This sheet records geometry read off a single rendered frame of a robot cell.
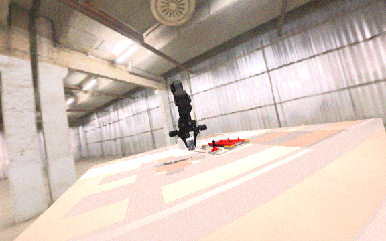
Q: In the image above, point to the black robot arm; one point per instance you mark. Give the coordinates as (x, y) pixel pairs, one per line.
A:
(182, 100)

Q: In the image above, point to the red flat rectangular plate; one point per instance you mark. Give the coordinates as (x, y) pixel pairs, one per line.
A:
(227, 142)

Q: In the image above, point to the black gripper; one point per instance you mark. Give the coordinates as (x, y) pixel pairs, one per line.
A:
(195, 129)

